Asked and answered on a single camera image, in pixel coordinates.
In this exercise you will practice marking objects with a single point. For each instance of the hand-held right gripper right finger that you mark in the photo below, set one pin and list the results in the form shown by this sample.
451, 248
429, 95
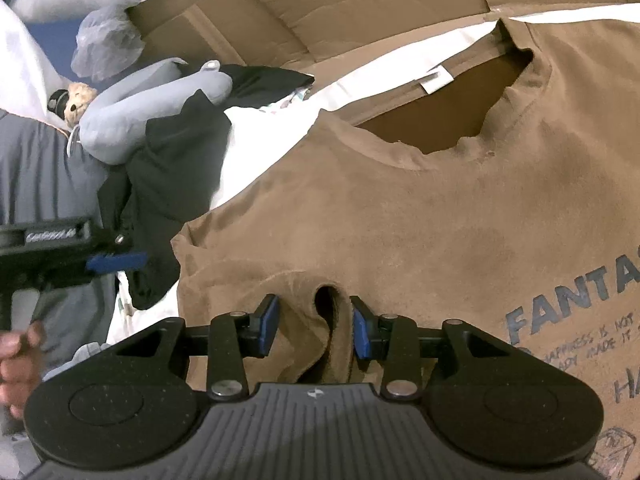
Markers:
361, 330

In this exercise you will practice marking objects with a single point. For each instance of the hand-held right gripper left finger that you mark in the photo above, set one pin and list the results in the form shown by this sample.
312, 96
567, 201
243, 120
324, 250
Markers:
269, 327

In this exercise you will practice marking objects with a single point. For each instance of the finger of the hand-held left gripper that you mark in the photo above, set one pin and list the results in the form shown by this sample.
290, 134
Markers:
117, 262

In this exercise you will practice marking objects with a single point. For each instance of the brown printed t-shirt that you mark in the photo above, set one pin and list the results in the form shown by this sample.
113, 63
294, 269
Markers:
400, 220

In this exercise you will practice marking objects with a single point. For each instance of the person's left hand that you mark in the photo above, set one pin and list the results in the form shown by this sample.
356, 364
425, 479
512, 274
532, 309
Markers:
17, 365

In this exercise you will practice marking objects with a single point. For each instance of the black cloth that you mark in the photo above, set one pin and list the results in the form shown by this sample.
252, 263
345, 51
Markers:
170, 160

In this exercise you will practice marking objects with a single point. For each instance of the small brown bear toy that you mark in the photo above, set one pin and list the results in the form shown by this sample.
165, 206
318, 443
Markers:
77, 102

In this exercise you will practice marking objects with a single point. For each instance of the blue cloth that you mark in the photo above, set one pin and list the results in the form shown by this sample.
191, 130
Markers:
55, 50

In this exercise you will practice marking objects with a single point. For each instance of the clear plastic bag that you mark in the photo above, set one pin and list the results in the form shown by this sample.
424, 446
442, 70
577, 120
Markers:
107, 42

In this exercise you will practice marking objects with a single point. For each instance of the floral patterned cloth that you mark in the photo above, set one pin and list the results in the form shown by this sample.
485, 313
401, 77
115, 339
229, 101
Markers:
287, 97

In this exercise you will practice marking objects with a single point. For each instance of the brown cardboard sheet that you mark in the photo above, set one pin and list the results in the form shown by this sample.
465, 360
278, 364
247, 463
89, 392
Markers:
350, 5

